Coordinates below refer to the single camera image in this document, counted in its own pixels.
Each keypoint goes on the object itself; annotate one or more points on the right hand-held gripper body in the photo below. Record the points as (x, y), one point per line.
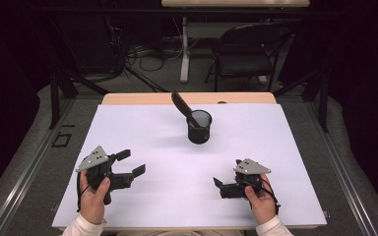
(251, 167)

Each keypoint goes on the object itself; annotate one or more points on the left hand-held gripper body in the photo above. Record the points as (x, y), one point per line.
(95, 160)

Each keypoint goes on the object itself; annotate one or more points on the black mesh cup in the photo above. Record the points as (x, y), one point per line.
(198, 136)

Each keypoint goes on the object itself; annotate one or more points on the black comb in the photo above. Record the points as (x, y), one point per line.
(180, 105)

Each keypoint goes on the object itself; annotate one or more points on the person's right hand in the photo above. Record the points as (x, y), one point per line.
(262, 205)

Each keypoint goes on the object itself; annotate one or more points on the person's left hand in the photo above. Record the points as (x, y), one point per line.
(92, 205)

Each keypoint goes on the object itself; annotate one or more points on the white table mat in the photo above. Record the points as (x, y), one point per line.
(138, 131)

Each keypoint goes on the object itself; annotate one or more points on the black stand leg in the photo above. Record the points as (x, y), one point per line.
(144, 80)

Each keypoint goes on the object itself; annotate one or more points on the black folding chair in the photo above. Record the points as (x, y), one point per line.
(242, 65)

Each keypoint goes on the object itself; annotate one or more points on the white-legged desk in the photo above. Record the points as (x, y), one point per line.
(184, 65)

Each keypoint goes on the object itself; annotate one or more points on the black metal crossbar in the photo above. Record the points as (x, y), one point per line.
(177, 11)

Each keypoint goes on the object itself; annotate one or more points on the metal floor rail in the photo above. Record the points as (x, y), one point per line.
(29, 167)
(341, 164)

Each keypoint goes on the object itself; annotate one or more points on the black metal frame post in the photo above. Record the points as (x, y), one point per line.
(324, 98)
(55, 98)

